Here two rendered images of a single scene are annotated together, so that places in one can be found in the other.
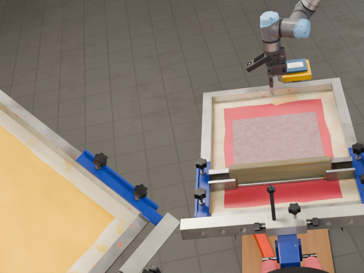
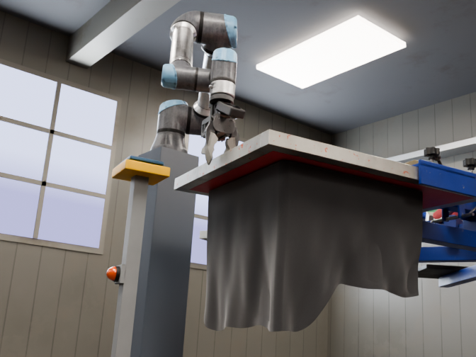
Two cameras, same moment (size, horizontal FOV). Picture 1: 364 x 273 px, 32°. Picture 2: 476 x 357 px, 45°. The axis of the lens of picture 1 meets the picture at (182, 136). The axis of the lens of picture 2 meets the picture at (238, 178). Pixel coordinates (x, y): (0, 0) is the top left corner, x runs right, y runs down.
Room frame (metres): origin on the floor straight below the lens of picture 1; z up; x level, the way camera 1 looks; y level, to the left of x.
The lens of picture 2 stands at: (3.19, 0.86, 0.50)
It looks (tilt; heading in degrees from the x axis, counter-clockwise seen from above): 15 degrees up; 232
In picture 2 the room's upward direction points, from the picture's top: 4 degrees clockwise
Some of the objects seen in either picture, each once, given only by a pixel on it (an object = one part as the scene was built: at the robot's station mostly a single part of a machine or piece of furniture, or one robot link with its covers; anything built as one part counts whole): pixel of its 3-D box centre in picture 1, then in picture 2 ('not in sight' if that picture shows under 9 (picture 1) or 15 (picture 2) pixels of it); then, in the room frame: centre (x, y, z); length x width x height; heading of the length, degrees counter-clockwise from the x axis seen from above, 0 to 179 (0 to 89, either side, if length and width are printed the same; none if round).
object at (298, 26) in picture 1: (296, 26); (214, 81); (2.24, -0.53, 1.28); 0.11 x 0.11 x 0.08; 60
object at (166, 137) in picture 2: not in sight; (169, 144); (2.04, -1.10, 1.25); 0.15 x 0.15 x 0.10
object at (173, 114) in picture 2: not in sight; (173, 117); (2.04, -1.10, 1.37); 0.13 x 0.12 x 0.14; 150
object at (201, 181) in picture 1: (203, 193); (452, 182); (1.72, -0.03, 0.97); 0.30 x 0.05 x 0.07; 170
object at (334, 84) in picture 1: (277, 145); (326, 188); (1.90, -0.35, 0.97); 0.79 x 0.58 x 0.04; 170
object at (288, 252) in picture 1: (288, 247); (454, 202); (1.35, -0.25, 1.02); 0.17 x 0.06 x 0.05; 170
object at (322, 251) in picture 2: not in sight; (355, 253); (2.00, -0.16, 0.74); 0.46 x 0.04 x 0.42; 170
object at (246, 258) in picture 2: not in sight; (240, 251); (2.19, -0.40, 0.74); 0.45 x 0.03 x 0.43; 80
